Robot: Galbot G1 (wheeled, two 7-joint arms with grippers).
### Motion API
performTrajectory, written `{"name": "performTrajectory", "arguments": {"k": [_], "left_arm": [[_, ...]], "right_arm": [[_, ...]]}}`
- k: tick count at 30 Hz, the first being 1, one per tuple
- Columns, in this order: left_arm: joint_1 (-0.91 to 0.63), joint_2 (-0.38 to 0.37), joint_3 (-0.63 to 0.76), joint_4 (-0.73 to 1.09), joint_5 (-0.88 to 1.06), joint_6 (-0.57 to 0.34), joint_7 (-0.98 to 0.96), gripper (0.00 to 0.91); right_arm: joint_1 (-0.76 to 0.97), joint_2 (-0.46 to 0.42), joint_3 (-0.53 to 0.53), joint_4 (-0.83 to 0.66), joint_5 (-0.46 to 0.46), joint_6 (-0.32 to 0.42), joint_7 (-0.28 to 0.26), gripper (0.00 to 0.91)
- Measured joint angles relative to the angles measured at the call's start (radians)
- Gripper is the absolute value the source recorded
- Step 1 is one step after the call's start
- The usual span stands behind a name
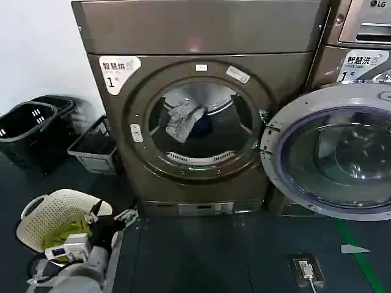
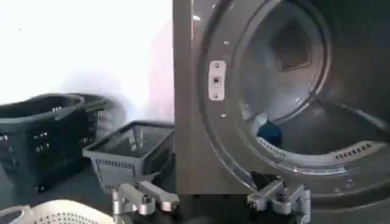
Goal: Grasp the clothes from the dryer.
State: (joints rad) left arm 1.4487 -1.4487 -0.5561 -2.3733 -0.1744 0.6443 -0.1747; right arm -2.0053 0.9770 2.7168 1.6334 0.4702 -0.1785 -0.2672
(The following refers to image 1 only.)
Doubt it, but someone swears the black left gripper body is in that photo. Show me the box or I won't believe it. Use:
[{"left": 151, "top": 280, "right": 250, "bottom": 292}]
[{"left": 90, "top": 215, "right": 126, "bottom": 250}]

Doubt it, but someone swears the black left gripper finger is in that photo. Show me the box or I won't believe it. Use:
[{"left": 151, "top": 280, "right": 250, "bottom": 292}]
[
  {"left": 84, "top": 200, "right": 105, "bottom": 226},
  {"left": 113, "top": 208, "right": 139, "bottom": 226}
]

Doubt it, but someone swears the olive green garment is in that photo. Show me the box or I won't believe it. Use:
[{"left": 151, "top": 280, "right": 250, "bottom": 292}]
[{"left": 42, "top": 214, "right": 93, "bottom": 264}]

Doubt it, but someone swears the cream perforated laundry basket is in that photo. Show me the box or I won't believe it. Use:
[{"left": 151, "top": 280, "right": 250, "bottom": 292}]
[{"left": 16, "top": 189, "right": 114, "bottom": 255}]

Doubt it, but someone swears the grey rectangular plastic basket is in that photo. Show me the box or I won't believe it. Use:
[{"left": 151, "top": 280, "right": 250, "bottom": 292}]
[{"left": 67, "top": 115, "right": 119, "bottom": 176}]

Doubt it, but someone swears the grey crumpled garment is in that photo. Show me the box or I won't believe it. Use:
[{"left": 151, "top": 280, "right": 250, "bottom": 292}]
[{"left": 165, "top": 98, "right": 209, "bottom": 144}]

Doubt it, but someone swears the dark blue garment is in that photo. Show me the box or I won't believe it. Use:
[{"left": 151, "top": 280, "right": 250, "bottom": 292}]
[{"left": 191, "top": 115, "right": 214, "bottom": 137}]

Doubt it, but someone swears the round glass dryer door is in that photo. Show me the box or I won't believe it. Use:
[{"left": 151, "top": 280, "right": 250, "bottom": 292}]
[{"left": 258, "top": 90, "right": 391, "bottom": 222}]

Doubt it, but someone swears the black floor socket box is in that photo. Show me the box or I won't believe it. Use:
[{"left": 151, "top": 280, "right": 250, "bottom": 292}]
[{"left": 287, "top": 253, "right": 326, "bottom": 289}]

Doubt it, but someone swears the grey-brown front-load dryer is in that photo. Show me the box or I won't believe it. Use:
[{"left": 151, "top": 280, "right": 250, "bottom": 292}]
[{"left": 71, "top": 0, "right": 331, "bottom": 218}]

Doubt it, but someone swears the grey floor tape piece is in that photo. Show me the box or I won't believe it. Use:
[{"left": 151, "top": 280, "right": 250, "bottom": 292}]
[{"left": 340, "top": 244, "right": 372, "bottom": 255}]

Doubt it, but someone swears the green floor tape line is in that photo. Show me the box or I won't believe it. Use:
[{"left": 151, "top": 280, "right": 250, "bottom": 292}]
[{"left": 332, "top": 217, "right": 386, "bottom": 293}]

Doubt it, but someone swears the grey-brown front-load washer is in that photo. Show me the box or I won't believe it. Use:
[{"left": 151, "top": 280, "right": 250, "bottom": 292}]
[{"left": 266, "top": 0, "right": 391, "bottom": 218}]

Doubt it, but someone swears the black plastic basket with handle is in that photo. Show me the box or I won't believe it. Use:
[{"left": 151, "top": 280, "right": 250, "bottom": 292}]
[{"left": 0, "top": 101, "right": 67, "bottom": 177}]

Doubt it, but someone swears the white plug with cable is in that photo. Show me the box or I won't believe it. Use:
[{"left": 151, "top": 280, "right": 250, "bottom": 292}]
[{"left": 300, "top": 259, "right": 321, "bottom": 293}]

